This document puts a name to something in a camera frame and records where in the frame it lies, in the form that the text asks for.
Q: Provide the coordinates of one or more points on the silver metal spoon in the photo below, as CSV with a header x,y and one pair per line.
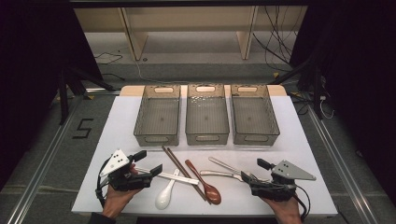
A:
x,y
218,173

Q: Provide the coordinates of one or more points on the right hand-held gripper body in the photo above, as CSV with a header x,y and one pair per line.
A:
x,y
274,189

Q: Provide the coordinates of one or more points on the person's left hand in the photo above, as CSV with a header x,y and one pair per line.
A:
x,y
116,202

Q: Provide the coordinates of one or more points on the dark curtain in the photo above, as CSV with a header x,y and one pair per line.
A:
x,y
367,77
25,62

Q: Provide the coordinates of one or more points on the white ceramic spoon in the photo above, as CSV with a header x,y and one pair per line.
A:
x,y
163,199

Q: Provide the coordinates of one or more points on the person's right hand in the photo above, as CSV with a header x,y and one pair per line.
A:
x,y
288,211

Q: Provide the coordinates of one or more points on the white chopstick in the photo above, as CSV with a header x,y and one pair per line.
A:
x,y
180,180
180,177

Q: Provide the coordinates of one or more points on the silver metal fork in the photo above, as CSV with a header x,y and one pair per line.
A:
x,y
224,165

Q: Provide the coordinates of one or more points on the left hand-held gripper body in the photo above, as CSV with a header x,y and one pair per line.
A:
x,y
124,182

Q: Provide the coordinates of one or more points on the black metal stand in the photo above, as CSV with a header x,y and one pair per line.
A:
x,y
63,99
317,93

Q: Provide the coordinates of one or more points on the black overhead bar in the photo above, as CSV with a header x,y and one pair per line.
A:
x,y
186,3

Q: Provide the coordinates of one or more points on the short aluminium floor rail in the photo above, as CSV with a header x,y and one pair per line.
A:
x,y
102,91

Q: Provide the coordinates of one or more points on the long aluminium floor rail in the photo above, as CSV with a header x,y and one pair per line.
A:
x,y
345,174
39,174

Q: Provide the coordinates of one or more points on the light wooden shelf unit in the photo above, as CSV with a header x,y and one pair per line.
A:
x,y
186,18

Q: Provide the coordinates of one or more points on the brown wooden spoon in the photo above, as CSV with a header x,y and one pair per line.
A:
x,y
213,194

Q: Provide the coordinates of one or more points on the translucent grey plastic bin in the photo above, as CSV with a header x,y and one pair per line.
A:
x,y
158,118
207,118
253,118

